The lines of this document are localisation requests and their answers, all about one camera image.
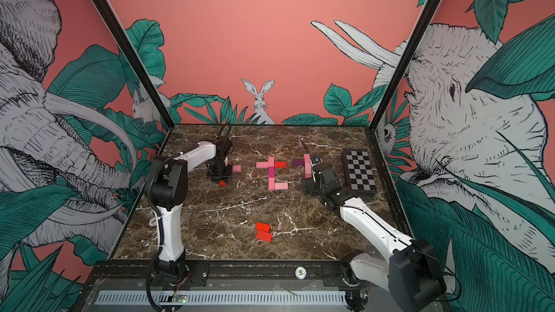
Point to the black front rail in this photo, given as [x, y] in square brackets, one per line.
[331, 273]

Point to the light pink block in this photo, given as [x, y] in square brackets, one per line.
[308, 170]
[281, 186]

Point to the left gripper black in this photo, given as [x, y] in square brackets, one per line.
[227, 176]

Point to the black frame post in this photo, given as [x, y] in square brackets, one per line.
[120, 36]
[415, 39]

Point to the black white checkerboard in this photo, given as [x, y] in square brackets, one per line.
[358, 173]

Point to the light pink block edge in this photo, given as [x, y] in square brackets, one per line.
[307, 159]

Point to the white slotted cable duct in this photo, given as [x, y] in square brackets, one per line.
[221, 297]

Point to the red block large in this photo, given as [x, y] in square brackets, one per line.
[262, 227]

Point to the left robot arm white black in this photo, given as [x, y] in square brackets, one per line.
[166, 189]

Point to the black left frame post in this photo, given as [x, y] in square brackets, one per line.
[120, 36]

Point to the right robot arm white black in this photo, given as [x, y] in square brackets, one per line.
[409, 270]

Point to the black right frame post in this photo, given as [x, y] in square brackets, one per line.
[415, 39]

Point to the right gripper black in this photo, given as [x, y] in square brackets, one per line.
[311, 186]

